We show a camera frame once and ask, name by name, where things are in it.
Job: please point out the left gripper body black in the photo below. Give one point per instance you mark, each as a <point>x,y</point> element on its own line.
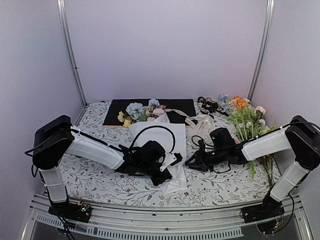
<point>146,170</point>

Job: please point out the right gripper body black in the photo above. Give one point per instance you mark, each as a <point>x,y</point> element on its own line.
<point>217,157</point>

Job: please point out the white wrapping paper sheet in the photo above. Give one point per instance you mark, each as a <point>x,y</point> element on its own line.
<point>172,137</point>

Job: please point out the cream printed ribbon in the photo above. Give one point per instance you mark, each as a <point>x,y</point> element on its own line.
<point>201,124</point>

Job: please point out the bouquet of fake flowers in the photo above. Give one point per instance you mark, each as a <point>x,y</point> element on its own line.
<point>137,112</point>

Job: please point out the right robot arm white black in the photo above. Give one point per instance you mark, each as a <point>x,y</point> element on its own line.
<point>299,135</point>

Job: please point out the pile of fake flowers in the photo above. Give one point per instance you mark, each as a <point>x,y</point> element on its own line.
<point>249,121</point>

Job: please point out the pile of ribbons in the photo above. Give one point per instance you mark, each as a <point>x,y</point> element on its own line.
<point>208,107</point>

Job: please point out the floral patterned tablecloth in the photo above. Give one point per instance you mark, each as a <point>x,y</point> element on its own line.
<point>228,184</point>

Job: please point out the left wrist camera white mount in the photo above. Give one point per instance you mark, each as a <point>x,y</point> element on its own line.
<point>170,159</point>

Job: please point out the aluminium front rail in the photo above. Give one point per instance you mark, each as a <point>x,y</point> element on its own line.
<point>124,222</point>

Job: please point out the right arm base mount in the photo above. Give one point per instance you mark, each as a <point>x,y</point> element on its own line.
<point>269,208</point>

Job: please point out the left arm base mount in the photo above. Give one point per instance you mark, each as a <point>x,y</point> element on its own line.
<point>80,211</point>

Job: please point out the right aluminium frame post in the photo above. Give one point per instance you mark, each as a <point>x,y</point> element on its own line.
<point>270,5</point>

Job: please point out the aluminium frame post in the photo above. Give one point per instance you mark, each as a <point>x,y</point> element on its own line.
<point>61,7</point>
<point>270,5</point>

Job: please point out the left aluminium frame post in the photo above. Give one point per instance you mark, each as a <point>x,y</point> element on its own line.
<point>61,7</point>

